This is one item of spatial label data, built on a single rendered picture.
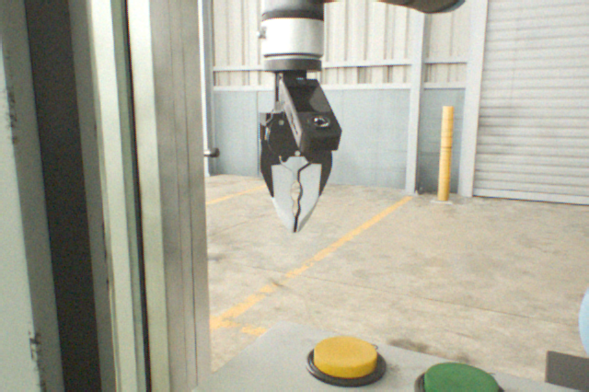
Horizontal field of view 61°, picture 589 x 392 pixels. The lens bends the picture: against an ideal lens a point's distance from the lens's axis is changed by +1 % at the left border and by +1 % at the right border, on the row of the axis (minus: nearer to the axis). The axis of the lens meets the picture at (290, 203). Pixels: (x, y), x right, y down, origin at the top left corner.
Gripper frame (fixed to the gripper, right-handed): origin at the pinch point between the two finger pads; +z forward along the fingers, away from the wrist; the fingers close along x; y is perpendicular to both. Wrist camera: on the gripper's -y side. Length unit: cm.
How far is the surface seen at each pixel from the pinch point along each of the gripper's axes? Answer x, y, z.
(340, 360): 4.1, -32.6, 0.3
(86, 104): 16.8, -36.7, -15.1
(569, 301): -184, 159, 91
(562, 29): -351, 395, -83
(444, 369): -1.5, -34.7, 0.3
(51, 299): 18.3, -38.6, -7.3
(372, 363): 2.2, -33.0, 0.4
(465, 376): -2.3, -35.7, 0.3
